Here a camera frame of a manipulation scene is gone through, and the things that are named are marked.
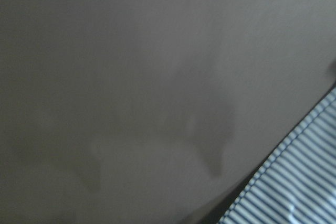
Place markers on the navy white striped polo shirt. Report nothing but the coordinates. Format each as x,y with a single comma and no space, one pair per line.
296,183

